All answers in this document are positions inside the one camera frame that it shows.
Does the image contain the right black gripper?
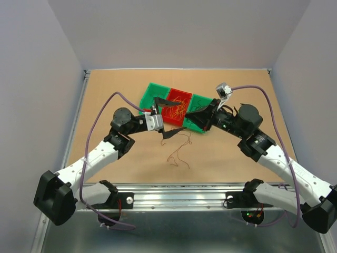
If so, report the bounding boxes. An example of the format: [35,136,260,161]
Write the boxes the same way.
[184,99,246,139]

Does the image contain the orange red wires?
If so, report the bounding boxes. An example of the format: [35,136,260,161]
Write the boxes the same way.
[167,96,190,119]

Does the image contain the yellow red wire bundle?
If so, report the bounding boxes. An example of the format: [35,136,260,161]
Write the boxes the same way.
[160,130,192,169]

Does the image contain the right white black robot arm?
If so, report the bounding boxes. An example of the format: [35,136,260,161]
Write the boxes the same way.
[185,99,336,233]

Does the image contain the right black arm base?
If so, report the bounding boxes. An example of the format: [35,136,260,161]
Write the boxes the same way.
[222,179,264,209]

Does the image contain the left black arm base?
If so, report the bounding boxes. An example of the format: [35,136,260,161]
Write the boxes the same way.
[91,192,134,209]

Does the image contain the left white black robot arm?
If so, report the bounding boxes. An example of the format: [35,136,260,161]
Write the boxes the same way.
[33,97,183,226]

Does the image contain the red plastic bin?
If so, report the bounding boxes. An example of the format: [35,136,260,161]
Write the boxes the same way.
[162,89,192,127]

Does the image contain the far green plastic bin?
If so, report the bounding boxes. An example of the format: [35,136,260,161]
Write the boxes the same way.
[183,94,212,133]

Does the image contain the green plastic bin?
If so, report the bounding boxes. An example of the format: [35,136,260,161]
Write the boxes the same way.
[139,83,170,110]
[183,94,212,133]

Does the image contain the near green plastic bin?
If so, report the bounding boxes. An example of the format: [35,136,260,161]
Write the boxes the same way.
[139,83,170,110]

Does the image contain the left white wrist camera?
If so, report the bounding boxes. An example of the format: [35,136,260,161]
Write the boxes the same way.
[144,112,164,131]

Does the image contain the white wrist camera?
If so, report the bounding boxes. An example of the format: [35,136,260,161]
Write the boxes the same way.
[144,112,164,131]
[215,83,233,110]

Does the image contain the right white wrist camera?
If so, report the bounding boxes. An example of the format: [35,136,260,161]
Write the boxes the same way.
[215,83,233,110]

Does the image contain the aluminium frame rail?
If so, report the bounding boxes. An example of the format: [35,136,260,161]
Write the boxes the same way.
[30,69,327,253]

